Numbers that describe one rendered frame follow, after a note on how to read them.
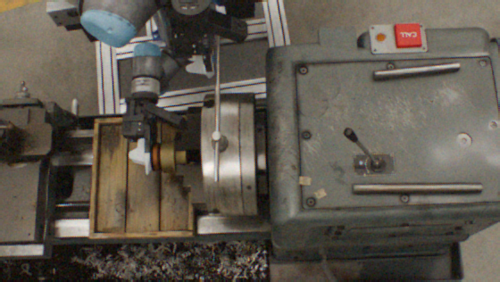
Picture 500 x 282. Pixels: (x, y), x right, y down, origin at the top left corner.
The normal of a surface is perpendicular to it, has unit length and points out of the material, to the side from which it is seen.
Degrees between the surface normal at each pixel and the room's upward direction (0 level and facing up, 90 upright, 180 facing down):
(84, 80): 0
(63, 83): 0
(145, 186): 0
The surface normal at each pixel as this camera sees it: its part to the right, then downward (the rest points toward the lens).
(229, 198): -0.01, 0.63
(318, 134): -0.05, -0.30
